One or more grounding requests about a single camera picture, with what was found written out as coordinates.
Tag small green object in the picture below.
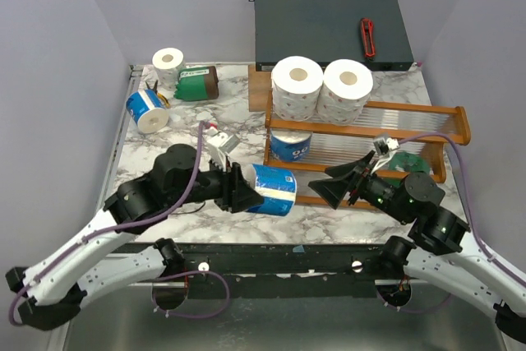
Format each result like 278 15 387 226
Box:
174 66 219 101

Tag plain white paper roll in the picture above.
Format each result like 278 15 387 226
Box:
152 48 185 91

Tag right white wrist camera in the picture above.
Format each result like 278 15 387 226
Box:
371 134 399 173

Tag orange wooden shelf rack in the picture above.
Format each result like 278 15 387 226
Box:
264 95 471 206

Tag white red-dotted paper roll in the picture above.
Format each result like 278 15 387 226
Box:
271 56 324 122

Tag blue object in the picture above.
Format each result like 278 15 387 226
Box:
270 129 312 162

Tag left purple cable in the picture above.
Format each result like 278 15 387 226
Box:
7 120 231 326

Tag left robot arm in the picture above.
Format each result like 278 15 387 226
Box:
6 144 264 331

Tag brown wooden board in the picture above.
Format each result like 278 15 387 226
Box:
248 64 271 112

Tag black yellow pliers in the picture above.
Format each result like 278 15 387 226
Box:
145 80 170 109

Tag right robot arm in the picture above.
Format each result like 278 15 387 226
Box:
308 153 525 343

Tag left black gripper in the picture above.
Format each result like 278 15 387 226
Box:
168 155 265 212

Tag red black utility knife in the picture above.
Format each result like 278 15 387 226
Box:
360 18 376 61

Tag dark grey rack-mount device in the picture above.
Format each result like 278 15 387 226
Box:
249 0 414 72

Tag green paper roll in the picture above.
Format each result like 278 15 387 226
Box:
388 151 431 174

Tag blue wrapped paper roll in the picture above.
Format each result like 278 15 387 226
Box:
126 89 169 134

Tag aluminium frame rail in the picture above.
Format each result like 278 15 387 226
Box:
46 65 145 350

